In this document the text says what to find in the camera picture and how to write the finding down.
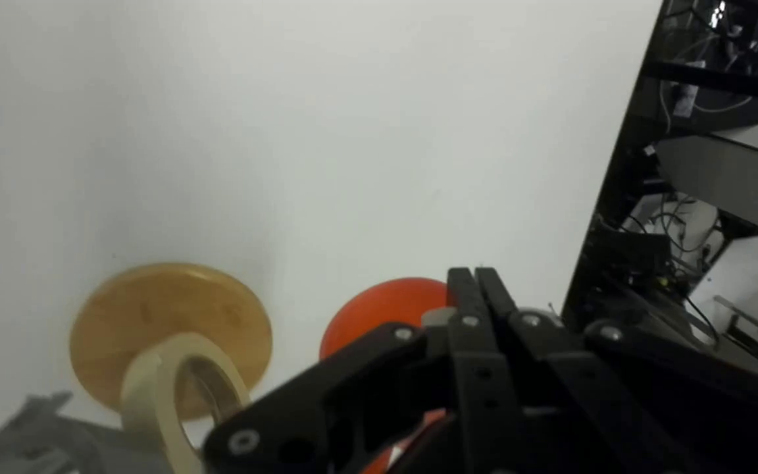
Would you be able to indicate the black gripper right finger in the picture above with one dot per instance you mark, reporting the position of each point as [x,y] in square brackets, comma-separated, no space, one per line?
[624,396]

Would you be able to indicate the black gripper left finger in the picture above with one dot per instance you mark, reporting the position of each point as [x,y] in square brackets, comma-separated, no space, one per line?
[379,396]

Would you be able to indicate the grey duct tape roll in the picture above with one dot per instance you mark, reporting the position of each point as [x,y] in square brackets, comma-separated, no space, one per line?
[53,438]

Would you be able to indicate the beige masking tape roll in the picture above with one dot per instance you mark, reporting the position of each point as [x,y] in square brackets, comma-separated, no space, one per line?
[145,396]

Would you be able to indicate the wooden mug stand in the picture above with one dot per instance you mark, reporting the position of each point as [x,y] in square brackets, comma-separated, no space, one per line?
[151,324]

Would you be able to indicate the black metal frame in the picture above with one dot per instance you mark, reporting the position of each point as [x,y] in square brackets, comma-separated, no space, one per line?
[632,174]

